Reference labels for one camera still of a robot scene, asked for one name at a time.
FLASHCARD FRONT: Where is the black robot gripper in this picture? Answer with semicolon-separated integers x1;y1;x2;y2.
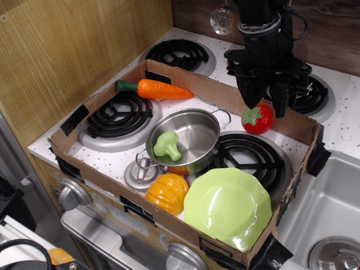
224;26;312;118

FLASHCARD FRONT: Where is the orange toy carrot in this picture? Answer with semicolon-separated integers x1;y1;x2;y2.
116;79;195;100

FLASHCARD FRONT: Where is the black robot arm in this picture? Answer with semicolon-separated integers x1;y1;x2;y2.
224;1;312;118

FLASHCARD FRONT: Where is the green plastic plate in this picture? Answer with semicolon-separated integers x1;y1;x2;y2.
184;168;272;252

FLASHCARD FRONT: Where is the red toy tomato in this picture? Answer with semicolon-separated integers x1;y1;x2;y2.
241;105;273;134

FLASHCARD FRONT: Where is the hanging steel slotted spoon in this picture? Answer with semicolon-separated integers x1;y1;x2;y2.
210;1;237;36

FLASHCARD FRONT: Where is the small steel pot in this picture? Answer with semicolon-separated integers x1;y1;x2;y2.
136;108;232;176

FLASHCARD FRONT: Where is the green toy broccoli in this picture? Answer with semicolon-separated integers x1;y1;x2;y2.
153;131;182;161

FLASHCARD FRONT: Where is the silver toy sink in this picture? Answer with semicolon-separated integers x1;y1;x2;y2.
277;151;359;269

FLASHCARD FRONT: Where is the orange toy pumpkin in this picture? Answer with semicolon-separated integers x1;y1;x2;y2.
145;173;190;216

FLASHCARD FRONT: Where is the front left black burner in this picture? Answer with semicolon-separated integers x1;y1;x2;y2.
78;91;161;152

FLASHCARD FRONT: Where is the silver stovetop knob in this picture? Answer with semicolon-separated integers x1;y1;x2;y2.
124;157;164;192

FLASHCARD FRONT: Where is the silver sink drain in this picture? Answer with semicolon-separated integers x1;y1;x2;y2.
307;236;359;269

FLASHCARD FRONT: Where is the right silver oven knob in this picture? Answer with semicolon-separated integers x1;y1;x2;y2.
165;242;208;270

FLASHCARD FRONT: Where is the silver oven knob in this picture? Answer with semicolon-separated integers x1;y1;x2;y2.
165;242;208;270
58;178;92;211

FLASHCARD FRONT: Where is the left silver oven knob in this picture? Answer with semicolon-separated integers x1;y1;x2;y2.
58;178;92;211

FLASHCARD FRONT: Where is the orange object bottom left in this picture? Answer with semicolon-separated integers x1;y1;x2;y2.
48;247;74;266

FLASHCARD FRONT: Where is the silver oven door handle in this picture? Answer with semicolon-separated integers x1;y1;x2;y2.
61;209;155;269

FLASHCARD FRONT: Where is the black braided cable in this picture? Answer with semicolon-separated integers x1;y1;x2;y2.
0;238;53;270

